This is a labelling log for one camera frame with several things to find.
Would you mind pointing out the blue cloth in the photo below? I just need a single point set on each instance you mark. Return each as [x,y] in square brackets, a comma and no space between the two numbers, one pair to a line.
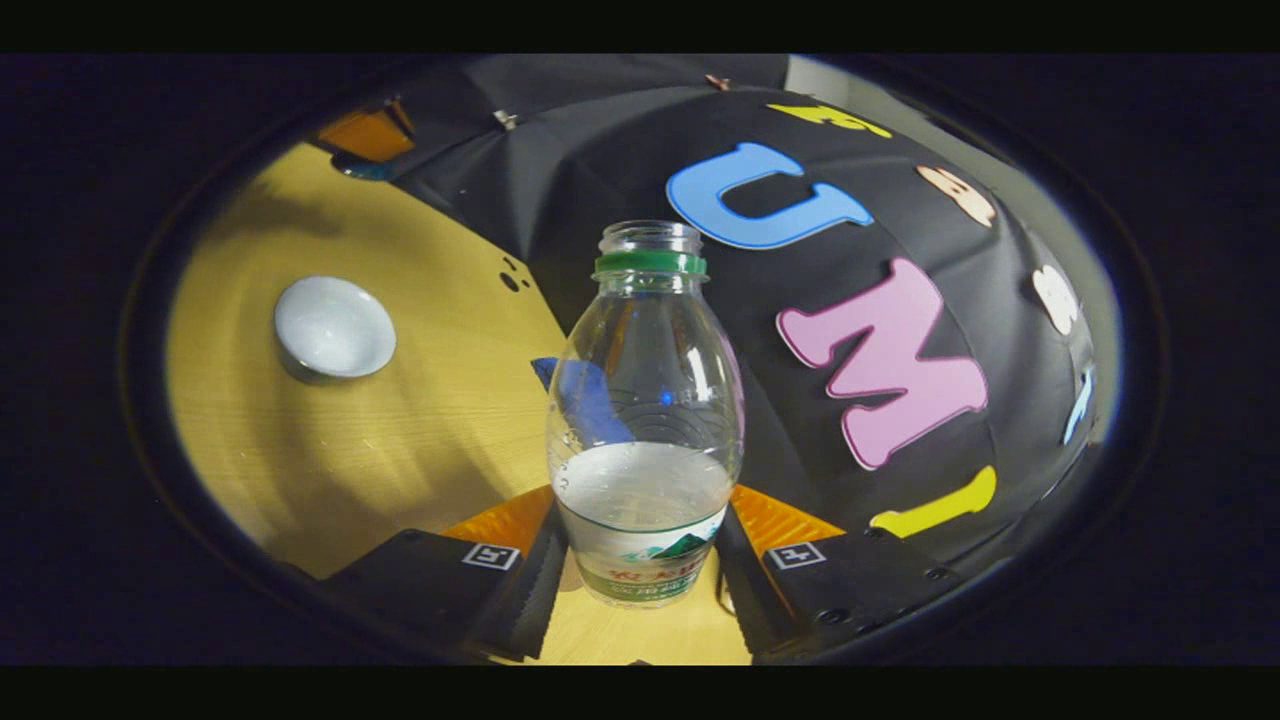
[543,372]

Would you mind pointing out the clear plastic water bottle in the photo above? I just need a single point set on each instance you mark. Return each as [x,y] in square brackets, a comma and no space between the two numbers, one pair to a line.
[645,400]

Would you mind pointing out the grey teacup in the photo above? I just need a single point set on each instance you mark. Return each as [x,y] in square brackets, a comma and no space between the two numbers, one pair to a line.
[335,328]

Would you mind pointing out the small copper clip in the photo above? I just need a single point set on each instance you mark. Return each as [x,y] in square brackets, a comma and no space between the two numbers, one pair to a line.
[716,81]

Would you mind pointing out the teal teacup lid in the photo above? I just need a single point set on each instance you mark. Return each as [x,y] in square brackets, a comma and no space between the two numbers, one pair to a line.
[365,170]

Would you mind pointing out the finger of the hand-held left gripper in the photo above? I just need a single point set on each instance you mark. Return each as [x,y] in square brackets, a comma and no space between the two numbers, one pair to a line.
[365,130]

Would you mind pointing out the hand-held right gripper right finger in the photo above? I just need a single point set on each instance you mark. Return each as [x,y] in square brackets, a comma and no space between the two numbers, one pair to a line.
[750,600]

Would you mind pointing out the small silver clip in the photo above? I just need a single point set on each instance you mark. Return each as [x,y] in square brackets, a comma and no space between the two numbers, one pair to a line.
[505,119]

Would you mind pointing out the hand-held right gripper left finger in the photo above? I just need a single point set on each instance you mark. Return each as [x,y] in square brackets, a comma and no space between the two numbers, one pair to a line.
[520,600]

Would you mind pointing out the black backdrop cloth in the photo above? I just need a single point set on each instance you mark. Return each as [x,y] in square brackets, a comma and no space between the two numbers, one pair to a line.
[620,170]

